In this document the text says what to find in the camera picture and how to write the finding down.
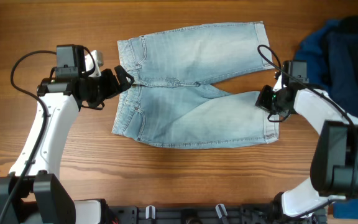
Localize light blue denim shorts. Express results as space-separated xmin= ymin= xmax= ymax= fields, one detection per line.
xmin=112 ymin=22 xmax=279 ymax=149

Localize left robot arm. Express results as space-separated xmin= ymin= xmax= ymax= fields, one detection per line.
xmin=0 ymin=66 xmax=134 ymax=223

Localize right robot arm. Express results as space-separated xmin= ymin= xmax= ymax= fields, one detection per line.
xmin=255 ymin=84 xmax=358 ymax=223

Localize blue cloth garment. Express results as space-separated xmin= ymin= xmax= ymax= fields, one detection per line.
xmin=293 ymin=17 xmax=358 ymax=220

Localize dark navy garment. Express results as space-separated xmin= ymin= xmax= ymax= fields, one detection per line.
xmin=321 ymin=16 xmax=358 ymax=117

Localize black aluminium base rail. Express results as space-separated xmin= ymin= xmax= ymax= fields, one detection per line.
xmin=110 ymin=204 xmax=328 ymax=224

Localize right white rail clip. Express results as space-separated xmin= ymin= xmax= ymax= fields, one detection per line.
xmin=215 ymin=203 xmax=229 ymax=224

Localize white rail clip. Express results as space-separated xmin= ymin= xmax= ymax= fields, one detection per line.
xmin=215 ymin=203 xmax=229 ymax=224
xmin=145 ymin=205 xmax=156 ymax=220

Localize left white rail clip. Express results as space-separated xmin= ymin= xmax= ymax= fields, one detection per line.
xmin=145 ymin=205 xmax=156 ymax=220

